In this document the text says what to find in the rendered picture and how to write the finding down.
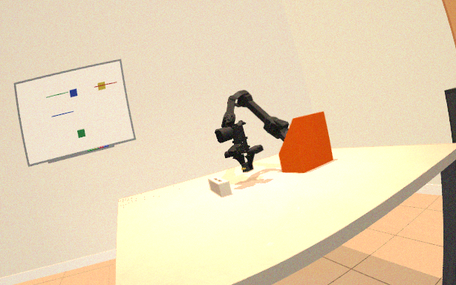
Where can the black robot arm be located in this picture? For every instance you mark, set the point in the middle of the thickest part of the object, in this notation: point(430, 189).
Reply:
point(276, 127)

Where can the black two-prong plug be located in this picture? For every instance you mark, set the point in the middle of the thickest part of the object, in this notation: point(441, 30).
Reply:
point(246, 168)

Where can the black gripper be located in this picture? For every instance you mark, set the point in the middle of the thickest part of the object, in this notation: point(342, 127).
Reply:
point(250, 151)

